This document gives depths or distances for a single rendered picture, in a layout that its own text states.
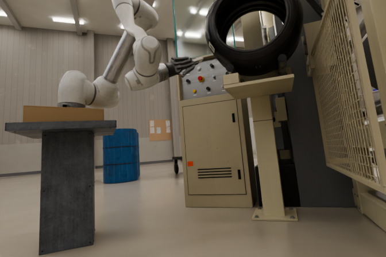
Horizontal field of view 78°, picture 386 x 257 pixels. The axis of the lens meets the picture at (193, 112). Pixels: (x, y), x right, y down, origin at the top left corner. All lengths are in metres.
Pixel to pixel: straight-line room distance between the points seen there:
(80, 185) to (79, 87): 0.57
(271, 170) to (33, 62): 12.34
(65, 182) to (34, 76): 11.60
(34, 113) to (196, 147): 1.18
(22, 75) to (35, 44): 1.57
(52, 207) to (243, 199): 1.27
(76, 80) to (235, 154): 1.24
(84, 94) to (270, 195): 1.33
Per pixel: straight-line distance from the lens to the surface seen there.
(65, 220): 1.52
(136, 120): 12.26
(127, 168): 4.51
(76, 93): 1.58
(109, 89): 1.67
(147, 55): 1.01
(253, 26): 1.87
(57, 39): 13.45
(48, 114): 1.44
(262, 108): 1.68
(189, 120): 2.05
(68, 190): 1.49
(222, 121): 1.96
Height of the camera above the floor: 0.45
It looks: 9 degrees up
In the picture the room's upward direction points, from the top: 4 degrees counter-clockwise
